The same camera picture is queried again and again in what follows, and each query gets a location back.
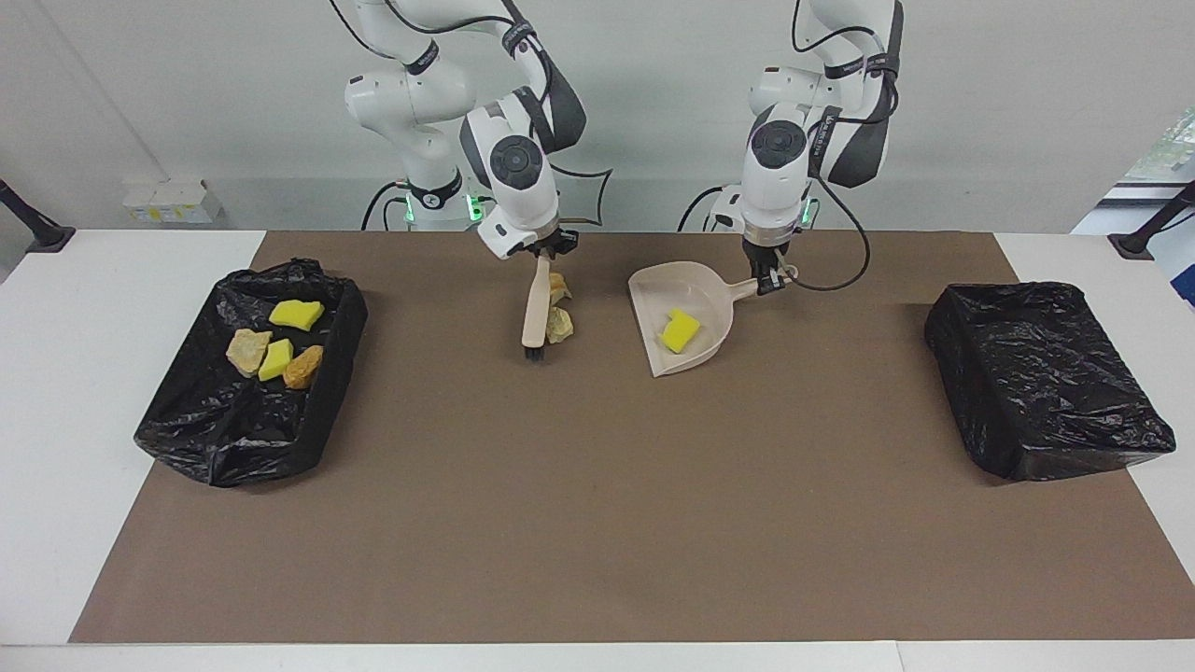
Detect beige hand brush black bristles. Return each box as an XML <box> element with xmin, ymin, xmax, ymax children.
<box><xmin>520</xmin><ymin>254</ymin><xmax>554</xmax><ymax>363</ymax></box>

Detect beige plastic dustpan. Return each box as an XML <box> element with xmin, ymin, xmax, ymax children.
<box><xmin>627</xmin><ymin>261</ymin><xmax>800</xmax><ymax>378</ymax></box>

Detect green and yellow sponge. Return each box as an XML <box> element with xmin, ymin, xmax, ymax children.
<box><xmin>660</xmin><ymin>309</ymin><xmax>701</xmax><ymax>355</ymax></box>

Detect large yellow sponge piece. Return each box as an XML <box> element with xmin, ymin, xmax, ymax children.
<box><xmin>269</xmin><ymin>299</ymin><xmax>326</xmax><ymax>331</ymax></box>

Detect brown oval textured sponge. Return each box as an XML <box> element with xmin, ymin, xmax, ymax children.
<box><xmin>283</xmin><ymin>345</ymin><xmax>325</xmax><ymax>390</ymax></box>

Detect small yellow sponge wedge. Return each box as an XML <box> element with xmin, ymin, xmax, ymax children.
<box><xmin>258</xmin><ymin>338</ymin><xmax>294</xmax><ymax>383</ymax></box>

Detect beige rock-like foam chunk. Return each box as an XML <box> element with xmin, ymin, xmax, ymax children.
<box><xmin>226</xmin><ymin>329</ymin><xmax>274</xmax><ymax>378</ymax></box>

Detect bin with black bag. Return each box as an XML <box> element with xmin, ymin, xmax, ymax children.
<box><xmin>134</xmin><ymin>259</ymin><xmax>369</xmax><ymax>489</ymax></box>
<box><xmin>924</xmin><ymin>281</ymin><xmax>1177</xmax><ymax>483</ymax></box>

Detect brown paper table mat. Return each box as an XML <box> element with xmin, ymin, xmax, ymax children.
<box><xmin>68</xmin><ymin>231</ymin><xmax>1195</xmax><ymax>645</ymax></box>

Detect blue plastic object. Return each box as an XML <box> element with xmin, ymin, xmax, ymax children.
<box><xmin>1158</xmin><ymin>229</ymin><xmax>1195</xmax><ymax>309</ymax></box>

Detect window with green foliage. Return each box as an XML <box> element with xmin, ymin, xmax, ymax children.
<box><xmin>1125</xmin><ymin>112</ymin><xmax>1195</xmax><ymax>183</ymax></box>

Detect black base power cable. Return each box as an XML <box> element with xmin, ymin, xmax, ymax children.
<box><xmin>361</xmin><ymin>180</ymin><xmax>412</xmax><ymax>231</ymax></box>
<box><xmin>679</xmin><ymin>184</ymin><xmax>743</xmax><ymax>232</ymax></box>

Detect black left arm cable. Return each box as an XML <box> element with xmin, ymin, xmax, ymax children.
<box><xmin>792</xmin><ymin>0</ymin><xmax>902</xmax><ymax>293</ymax></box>

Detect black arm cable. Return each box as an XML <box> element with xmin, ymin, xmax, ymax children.
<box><xmin>792</xmin><ymin>0</ymin><xmax>902</xmax><ymax>293</ymax></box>
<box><xmin>327</xmin><ymin>0</ymin><xmax>561</xmax><ymax>76</ymax></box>

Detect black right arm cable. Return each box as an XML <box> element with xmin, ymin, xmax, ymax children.
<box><xmin>327</xmin><ymin>0</ymin><xmax>561</xmax><ymax>76</ymax></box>

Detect white wall socket box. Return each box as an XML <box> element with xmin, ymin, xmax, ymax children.
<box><xmin>122</xmin><ymin>179</ymin><xmax>223</xmax><ymax>225</ymax></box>

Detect black camera stand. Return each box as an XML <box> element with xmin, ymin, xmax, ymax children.
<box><xmin>1108</xmin><ymin>180</ymin><xmax>1195</xmax><ymax>261</ymax></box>
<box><xmin>0</xmin><ymin>177</ymin><xmax>77</xmax><ymax>254</ymax></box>

